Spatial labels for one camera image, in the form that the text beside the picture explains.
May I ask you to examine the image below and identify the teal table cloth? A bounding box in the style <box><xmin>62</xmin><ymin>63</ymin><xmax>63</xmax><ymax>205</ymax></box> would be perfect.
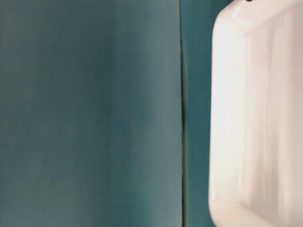
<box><xmin>0</xmin><ymin>0</ymin><xmax>182</xmax><ymax>227</ymax></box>

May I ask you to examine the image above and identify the white plastic case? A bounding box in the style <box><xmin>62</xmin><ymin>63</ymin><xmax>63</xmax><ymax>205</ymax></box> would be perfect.
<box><xmin>209</xmin><ymin>0</ymin><xmax>303</xmax><ymax>227</ymax></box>

